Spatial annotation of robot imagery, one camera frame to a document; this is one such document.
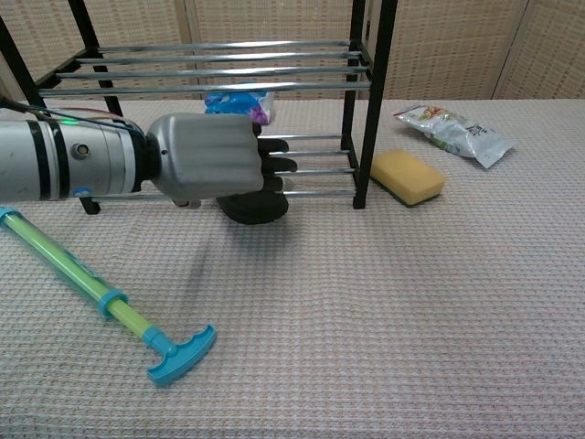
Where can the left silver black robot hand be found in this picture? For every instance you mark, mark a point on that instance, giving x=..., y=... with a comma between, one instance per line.
x=210, y=155

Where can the black rubber slipper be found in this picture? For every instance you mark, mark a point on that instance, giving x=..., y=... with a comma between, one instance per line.
x=253, y=210

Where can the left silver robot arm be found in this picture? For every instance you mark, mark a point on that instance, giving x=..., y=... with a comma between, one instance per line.
x=91, y=160

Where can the black metal shoe rack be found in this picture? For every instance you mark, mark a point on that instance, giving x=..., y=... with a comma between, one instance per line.
x=377, y=91

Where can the blue tissue pack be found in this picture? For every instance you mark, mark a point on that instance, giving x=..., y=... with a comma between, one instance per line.
x=233, y=103

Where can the green blue water pump toy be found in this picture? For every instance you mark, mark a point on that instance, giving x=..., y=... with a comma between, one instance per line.
x=55, y=256

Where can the yellow sponge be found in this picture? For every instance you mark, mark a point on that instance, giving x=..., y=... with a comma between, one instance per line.
x=407, y=176

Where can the white green snack bag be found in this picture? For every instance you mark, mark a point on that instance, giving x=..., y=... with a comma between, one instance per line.
x=461, y=132

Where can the beige folding screen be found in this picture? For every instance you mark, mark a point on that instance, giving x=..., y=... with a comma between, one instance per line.
x=457, y=46

